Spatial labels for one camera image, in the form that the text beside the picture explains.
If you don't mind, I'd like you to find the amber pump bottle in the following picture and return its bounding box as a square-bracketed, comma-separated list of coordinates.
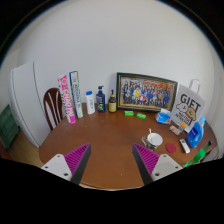
[108, 90, 117, 112]

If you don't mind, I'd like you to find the green small packet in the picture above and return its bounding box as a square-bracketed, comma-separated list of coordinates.
[124, 111, 134, 116]
[136, 113, 147, 120]

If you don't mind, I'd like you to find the blue tissue pack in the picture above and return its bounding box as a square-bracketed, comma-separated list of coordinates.
[155, 109, 171, 125]

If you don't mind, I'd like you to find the small orange snack box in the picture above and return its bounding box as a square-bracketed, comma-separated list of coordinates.
[169, 123, 186, 136]

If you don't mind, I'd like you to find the white refrigerator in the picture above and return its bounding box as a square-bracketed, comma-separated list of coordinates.
[9, 62, 50, 148]

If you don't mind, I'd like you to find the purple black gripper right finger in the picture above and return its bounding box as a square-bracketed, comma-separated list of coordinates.
[132, 143, 182, 185]

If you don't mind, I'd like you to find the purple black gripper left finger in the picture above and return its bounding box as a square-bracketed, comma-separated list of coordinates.
[42, 144, 91, 185]

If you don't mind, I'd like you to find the white gift paper bag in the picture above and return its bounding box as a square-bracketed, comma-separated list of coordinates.
[171, 79, 206, 132]

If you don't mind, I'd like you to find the white blue tall box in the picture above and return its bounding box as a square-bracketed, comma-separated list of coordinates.
[69, 71, 83, 118]

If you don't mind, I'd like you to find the green plastic soda bottle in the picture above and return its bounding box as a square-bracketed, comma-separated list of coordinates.
[185, 141, 212, 167]

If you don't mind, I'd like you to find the blue detergent bottle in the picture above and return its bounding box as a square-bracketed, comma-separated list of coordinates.
[187, 116, 206, 148]

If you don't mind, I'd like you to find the white remote control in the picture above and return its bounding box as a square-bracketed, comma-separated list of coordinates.
[180, 139, 190, 153]

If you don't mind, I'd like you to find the green crate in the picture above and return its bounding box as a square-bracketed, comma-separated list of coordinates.
[0, 105, 19, 149]

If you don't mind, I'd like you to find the dark blue pump bottle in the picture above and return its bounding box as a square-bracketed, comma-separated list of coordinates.
[96, 86, 105, 112]

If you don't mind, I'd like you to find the framed group photo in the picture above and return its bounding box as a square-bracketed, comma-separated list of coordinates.
[116, 72, 178, 112]

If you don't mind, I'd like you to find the camouflage mug with white inside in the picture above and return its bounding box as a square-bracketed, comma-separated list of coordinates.
[142, 133, 163, 151]

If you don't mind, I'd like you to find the pink tall box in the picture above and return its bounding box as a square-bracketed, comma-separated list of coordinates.
[58, 75, 76, 124]

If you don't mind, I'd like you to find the right green small packet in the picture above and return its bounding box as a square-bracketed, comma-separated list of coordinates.
[136, 113, 147, 120]

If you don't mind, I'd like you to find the white lotion bottle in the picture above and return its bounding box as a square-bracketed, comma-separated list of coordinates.
[86, 91, 95, 114]

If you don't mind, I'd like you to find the red round coaster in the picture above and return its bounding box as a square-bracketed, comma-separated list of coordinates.
[166, 143, 176, 153]

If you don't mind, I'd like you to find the dark wooden chair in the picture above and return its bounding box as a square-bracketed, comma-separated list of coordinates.
[43, 88, 63, 130]

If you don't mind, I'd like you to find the left green small packet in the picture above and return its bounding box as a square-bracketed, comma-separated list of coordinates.
[124, 111, 134, 116]

